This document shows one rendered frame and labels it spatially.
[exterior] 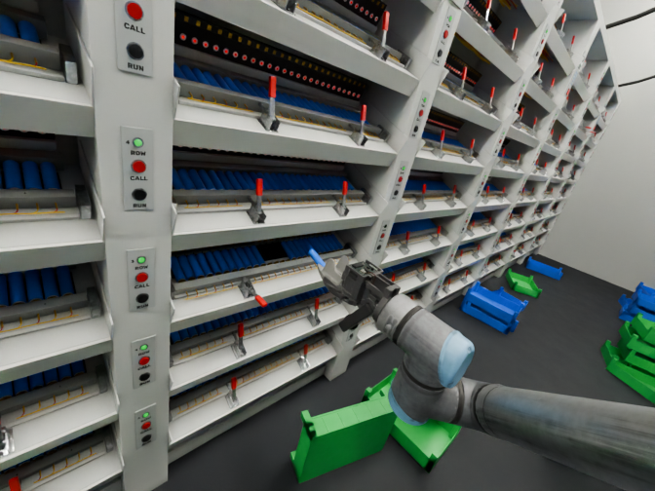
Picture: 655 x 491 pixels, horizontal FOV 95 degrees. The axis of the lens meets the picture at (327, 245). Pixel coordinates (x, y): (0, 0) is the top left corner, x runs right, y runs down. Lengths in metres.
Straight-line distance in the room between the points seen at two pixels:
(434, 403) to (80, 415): 0.67
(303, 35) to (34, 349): 0.68
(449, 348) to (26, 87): 0.68
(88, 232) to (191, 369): 0.42
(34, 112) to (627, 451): 0.73
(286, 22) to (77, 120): 0.35
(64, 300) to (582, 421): 0.77
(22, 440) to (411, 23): 1.22
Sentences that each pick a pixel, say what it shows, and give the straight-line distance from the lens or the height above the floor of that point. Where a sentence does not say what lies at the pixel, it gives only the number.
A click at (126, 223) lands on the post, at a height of 0.74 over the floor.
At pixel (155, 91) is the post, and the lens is 0.53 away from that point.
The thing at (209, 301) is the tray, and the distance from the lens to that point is 0.73.
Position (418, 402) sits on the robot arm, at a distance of 0.65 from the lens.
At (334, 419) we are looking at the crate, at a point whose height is 0.20.
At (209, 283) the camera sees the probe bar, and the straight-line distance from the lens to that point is 0.72.
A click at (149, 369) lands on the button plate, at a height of 0.42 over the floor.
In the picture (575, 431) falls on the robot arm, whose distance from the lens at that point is 0.50.
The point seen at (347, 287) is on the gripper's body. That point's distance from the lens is 0.67.
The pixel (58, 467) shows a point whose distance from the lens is 0.97.
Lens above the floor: 0.96
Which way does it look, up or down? 23 degrees down
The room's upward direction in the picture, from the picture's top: 13 degrees clockwise
